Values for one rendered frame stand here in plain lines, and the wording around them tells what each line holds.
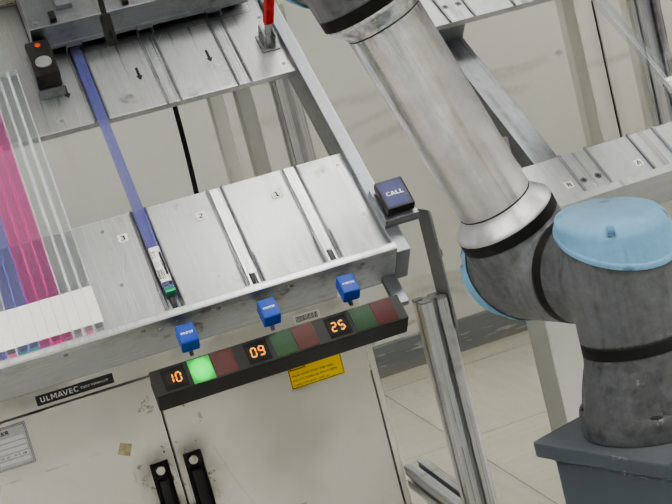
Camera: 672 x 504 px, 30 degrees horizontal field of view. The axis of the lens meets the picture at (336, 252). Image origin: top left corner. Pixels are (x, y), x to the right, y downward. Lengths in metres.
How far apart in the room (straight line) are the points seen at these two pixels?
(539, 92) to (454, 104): 2.62
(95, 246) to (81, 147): 1.86
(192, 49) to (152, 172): 1.65
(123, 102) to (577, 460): 0.90
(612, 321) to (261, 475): 0.88
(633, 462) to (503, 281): 0.25
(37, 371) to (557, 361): 0.75
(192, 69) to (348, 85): 1.81
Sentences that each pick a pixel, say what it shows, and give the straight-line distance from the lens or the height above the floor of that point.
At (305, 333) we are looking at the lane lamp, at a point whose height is 0.66.
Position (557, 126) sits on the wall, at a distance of 3.95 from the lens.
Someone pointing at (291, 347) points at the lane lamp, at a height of 0.65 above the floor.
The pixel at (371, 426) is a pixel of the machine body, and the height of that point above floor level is 0.40.
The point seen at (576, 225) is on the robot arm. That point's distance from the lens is 1.27.
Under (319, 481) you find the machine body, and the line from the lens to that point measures 2.04.
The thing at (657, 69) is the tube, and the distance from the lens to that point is 1.69.
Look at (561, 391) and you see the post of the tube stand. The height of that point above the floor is 0.43.
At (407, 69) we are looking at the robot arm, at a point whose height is 0.96.
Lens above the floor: 1.01
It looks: 9 degrees down
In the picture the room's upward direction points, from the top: 14 degrees counter-clockwise
